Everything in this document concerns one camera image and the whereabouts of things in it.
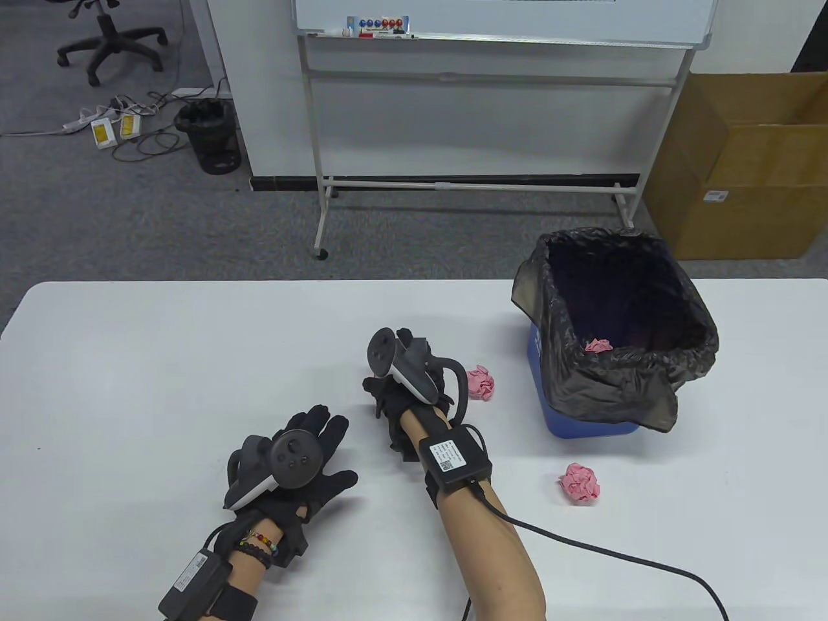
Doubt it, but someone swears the person's left hand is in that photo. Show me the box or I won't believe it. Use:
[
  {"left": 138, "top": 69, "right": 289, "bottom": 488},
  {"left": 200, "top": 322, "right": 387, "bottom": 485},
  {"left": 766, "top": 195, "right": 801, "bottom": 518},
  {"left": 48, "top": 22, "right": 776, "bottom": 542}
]
[{"left": 236, "top": 406, "right": 358, "bottom": 567}]

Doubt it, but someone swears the black office chair base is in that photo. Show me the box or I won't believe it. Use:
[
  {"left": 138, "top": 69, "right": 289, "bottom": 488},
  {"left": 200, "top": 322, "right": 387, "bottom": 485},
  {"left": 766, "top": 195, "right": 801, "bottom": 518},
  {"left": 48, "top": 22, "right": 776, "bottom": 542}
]
[{"left": 56, "top": 0, "right": 170, "bottom": 87}]

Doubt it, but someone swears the black wrist sensor box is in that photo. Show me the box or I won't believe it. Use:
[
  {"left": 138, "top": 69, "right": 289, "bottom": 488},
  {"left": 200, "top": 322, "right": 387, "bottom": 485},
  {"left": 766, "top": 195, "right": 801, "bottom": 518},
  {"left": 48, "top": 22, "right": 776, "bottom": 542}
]
[
  {"left": 158, "top": 549, "right": 234, "bottom": 620},
  {"left": 419, "top": 432, "right": 492, "bottom": 494}
]

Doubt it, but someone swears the black bead bracelet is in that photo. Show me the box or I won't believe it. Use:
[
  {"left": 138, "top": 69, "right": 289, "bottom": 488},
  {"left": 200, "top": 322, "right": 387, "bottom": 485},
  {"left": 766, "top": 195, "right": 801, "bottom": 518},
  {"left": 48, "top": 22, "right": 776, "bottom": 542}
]
[{"left": 230, "top": 542, "right": 272, "bottom": 571}]

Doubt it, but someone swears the black mesh wastebasket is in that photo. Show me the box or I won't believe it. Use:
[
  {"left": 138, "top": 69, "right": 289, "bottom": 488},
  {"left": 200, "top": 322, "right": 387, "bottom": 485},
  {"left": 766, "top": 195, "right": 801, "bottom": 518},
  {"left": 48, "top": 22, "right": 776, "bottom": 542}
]
[{"left": 173, "top": 97, "right": 243, "bottom": 175}]

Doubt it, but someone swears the brown cardboard box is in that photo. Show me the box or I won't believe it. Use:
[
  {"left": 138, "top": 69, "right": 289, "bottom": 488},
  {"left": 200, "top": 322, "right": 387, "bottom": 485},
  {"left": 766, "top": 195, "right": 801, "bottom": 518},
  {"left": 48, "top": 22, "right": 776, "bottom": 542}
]
[{"left": 644, "top": 71, "right": 828, "bottom": 261}]

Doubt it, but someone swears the colourful bead bracelet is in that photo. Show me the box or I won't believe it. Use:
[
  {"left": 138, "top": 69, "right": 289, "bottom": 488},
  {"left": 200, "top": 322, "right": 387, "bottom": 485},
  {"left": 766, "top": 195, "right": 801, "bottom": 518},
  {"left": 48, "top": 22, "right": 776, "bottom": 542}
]
[{"left": 241, "top": 530, "right": 280, "bottom": 557}]

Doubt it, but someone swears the grey handheld controller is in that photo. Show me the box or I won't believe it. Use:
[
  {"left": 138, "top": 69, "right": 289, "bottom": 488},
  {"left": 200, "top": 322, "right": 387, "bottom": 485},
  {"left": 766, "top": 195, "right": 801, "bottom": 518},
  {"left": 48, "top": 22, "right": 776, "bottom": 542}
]
[
  {"left": 367, "top": 328, "right": 471, "bottom": 429},
  {"left": 223, "top": 429, "right": 324, "bottom": 512}
]

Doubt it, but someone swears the blue recycling bin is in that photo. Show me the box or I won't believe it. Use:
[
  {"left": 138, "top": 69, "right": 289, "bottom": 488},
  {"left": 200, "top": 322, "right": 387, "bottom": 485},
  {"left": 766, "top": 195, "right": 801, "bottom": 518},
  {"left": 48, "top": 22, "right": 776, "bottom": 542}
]
[{"left": 527, "top": 322, "right": 641, "bottom": 441}]

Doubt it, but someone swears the right grey handheld controller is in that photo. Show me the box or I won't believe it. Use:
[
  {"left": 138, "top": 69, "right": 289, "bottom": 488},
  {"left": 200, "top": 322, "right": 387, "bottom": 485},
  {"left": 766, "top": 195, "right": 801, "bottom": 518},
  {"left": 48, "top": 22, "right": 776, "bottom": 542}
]
[{"left": 367, "top": 328, "right": 471, "bottom": 429}]

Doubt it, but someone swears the black left wrist sensor box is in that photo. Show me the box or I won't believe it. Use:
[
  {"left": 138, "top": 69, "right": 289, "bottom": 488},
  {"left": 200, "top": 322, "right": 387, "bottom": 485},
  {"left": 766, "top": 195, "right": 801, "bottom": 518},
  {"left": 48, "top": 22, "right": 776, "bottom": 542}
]
[{"left": 158, "top": 549, "right": 234, "bottom": 620}]

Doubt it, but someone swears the left grey handheld controller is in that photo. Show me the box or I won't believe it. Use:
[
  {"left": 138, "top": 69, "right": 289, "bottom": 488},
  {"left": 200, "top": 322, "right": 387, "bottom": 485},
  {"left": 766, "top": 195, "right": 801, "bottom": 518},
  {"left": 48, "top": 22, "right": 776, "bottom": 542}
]
[{"left": 223, "top": 429, "right": 324, "bottom": 512}]

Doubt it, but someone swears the black left wrist strap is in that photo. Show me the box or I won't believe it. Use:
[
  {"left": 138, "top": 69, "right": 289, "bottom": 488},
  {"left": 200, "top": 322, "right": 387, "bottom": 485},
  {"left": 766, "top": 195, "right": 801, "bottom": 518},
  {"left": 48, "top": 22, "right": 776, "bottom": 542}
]
[{"left": 208, "top": 582, "right": 259, "bottom": 621}]

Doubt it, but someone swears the white power strip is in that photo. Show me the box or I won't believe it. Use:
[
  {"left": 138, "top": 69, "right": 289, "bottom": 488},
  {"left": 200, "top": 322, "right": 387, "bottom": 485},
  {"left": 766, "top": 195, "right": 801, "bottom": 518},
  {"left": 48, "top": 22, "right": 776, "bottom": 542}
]
[{"left": 63, "top": 107, "right": 101, "bottom": 135}]

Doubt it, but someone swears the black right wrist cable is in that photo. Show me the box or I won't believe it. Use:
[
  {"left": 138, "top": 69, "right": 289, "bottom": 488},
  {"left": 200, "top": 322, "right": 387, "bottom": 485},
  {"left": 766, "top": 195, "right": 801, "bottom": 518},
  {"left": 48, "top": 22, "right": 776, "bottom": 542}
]
[{"left": 463, "top": 424, "right": 733, "bottom": 621}]

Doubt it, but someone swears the black right wrist sensor box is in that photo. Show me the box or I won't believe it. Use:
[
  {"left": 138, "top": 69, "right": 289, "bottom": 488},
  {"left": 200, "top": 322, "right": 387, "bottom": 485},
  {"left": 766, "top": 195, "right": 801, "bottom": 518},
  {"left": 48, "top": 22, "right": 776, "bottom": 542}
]
[{"left": 419, "top": 432, "right": 492, "bottom": 494}]

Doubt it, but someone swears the person's right forearm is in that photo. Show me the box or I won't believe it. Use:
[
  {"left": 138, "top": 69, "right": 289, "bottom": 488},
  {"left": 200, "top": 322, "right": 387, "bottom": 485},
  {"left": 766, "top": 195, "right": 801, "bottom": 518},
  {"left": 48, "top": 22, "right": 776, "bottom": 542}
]
[{"left": 400, "top": 406, "right": 547, "bottom": 621}]

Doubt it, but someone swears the blue bin with black bag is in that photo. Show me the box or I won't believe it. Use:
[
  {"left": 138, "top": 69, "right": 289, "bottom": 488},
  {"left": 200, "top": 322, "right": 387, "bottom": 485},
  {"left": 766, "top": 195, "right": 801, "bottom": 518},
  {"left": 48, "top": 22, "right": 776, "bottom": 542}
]
[{"left": 511, "top": 228, "right": 721, "bottom": 433}]

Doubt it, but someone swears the person's left forearm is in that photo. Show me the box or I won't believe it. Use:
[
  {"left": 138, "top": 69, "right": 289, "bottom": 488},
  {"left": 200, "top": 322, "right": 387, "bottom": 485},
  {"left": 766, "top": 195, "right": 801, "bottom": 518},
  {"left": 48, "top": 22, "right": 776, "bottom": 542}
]
[{"left": 226, "top": 536, "right": 284, "bottom": 605}]

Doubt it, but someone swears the pack of round magnets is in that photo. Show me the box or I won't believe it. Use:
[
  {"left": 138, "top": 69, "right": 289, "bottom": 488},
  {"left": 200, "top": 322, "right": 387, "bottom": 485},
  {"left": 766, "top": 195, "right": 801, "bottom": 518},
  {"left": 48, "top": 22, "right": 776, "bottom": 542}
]
[{"left": 347, "top": 16, "right": 411, "bottom": 34}]

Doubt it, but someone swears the whiteboard on metal stand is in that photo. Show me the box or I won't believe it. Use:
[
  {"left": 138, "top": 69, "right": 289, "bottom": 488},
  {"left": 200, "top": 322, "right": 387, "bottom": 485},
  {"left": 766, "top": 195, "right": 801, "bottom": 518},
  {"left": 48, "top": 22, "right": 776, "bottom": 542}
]
[{"left": 292, "top": 0, "right": 720, "bottom": 261}]

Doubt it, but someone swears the person's right hand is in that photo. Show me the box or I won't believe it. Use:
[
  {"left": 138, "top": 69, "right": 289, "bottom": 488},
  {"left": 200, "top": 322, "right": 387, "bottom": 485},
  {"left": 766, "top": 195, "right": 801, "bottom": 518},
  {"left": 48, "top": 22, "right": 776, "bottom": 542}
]
[{"left": 362, "top": 376, "right": 421, "bottom": 463}]

